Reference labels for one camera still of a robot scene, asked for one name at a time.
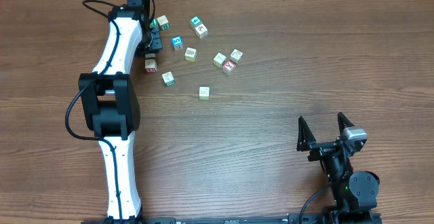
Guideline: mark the green letter block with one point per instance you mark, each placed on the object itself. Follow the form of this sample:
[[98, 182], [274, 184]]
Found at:
[[153, 23]]

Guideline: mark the wooden block beside four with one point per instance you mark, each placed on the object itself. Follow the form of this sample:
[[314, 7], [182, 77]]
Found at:
[[201, 31]]

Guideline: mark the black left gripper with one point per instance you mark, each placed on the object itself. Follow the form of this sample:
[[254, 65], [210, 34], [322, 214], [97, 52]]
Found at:
[[156, 41]]

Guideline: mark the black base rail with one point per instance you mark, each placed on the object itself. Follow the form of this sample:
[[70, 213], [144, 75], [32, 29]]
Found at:
[[289, 219]]

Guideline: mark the blue number five block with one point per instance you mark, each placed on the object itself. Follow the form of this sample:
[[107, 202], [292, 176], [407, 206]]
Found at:
[[177, 42]]

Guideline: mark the wooden block lower yellow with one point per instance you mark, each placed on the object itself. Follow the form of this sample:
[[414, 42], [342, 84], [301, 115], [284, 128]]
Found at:
[[204, 93]]

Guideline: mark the wooden block red side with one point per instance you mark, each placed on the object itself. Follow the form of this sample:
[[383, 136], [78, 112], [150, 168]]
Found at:
[[150, 66]]

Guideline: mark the wooden letter A block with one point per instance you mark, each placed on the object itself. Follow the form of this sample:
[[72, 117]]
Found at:
[[150, 56]]

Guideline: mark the wooden block dark green side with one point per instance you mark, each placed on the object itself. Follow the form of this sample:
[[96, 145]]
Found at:
[[163, 22]]

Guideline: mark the plain wooden block yellow edge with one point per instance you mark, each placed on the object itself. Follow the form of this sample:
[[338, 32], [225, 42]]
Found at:
[[219, 60]]

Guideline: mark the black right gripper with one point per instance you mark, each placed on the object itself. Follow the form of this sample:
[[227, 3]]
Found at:
[[321, 149]]

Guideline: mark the wooden block with drawing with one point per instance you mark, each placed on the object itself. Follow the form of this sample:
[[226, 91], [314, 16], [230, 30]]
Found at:
[[236, 56]]

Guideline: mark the green number four block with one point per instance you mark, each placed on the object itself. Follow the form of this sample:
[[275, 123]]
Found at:
[[195, 21]]

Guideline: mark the red letter Y block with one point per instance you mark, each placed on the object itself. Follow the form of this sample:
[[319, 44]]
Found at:
[[229, 67]]

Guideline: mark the wooden block yellow pattern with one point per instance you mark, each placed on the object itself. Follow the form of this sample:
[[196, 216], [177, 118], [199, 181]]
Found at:
[[190, 54]]

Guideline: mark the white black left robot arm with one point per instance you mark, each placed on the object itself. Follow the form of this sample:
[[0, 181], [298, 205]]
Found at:
[[110, 105]]

